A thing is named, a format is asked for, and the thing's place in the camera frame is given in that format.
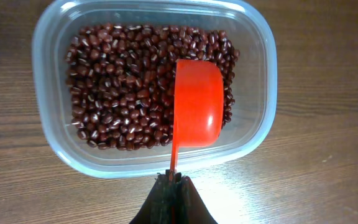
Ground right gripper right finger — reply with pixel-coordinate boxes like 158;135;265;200
174;176;217;224

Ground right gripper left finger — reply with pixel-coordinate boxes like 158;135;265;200
129;170;176;224

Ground orange measuring scoop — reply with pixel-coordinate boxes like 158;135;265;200
170;59;224;174

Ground red adzuki beans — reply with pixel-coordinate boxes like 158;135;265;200
65;22;240;151

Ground clear plastic bean container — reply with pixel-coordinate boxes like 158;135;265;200
32;0;277;179

